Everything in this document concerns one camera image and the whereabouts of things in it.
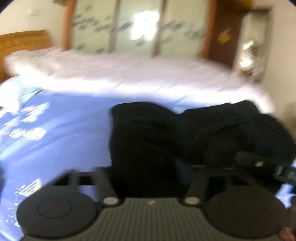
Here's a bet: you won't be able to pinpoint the dark brown wooden door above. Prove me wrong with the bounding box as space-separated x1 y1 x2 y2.
207 1 244 68

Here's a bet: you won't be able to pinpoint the white quilted comforter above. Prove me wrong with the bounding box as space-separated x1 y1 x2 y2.
4 48 275 113

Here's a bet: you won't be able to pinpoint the frosted glass wardrobe doors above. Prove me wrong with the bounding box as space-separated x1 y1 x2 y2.
63 0 210 59

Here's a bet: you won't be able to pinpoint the blue patterned bed sheet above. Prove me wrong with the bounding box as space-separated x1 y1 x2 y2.
1 93 295 240

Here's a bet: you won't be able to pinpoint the wooden headboard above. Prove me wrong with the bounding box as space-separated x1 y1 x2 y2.
1 30 53 82

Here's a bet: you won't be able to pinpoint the black pants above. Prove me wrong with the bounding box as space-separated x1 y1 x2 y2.
109 100 295 198

